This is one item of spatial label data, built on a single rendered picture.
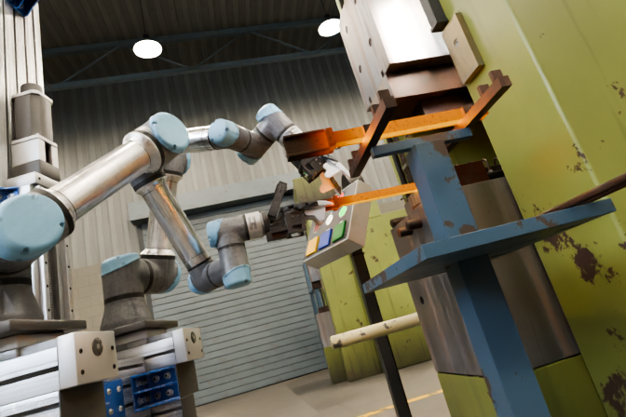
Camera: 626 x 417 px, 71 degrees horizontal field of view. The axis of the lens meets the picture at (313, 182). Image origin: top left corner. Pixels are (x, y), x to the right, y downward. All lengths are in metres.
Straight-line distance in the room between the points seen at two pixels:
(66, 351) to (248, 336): 8.22
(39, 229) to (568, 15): 1.21
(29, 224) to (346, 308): 5.38
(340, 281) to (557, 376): 5.07
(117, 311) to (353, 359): 4.86
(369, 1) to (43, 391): 1.33
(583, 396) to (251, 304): 8.20
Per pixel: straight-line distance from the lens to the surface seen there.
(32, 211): 0.97
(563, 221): 0.72
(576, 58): 1.17
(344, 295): 6.11
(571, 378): 1.22
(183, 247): 1.29
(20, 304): 1.06
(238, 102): 10.68
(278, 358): 9.12
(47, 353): 0.96
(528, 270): 1.20
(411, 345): 6.12
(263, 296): 9.16
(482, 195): 1.20
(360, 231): 1.71
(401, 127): 0.89
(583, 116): 1.09
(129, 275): 1.49
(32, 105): 1.54
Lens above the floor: 0.66
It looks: 19 degrees up
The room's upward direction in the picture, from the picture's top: 15 degrees counter-clockwise
